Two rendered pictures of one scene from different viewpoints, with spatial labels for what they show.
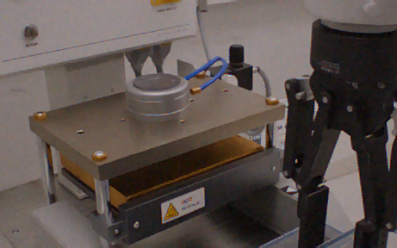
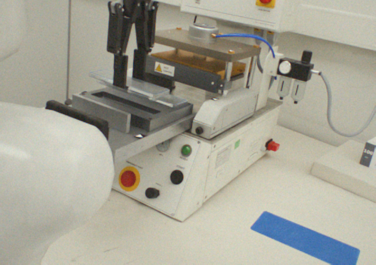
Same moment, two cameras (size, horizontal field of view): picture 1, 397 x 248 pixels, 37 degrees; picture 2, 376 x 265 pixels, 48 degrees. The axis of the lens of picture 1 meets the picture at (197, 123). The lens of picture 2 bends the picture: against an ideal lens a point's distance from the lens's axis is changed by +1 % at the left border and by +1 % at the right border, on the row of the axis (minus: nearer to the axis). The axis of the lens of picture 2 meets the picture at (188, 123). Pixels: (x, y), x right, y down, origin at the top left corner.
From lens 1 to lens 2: 1.01 m
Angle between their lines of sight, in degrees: 61
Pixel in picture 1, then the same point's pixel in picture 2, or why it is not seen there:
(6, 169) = not seen: hidden behind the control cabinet
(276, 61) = not seen: outside the picture
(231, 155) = (201, 66)
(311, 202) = (135, 53)
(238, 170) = (192, 70)
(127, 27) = (240, 12)
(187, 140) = (176, 42)
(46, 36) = (204, 1)
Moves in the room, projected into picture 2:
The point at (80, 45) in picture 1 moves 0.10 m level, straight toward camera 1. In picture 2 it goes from (216, 11) to (187, 9)
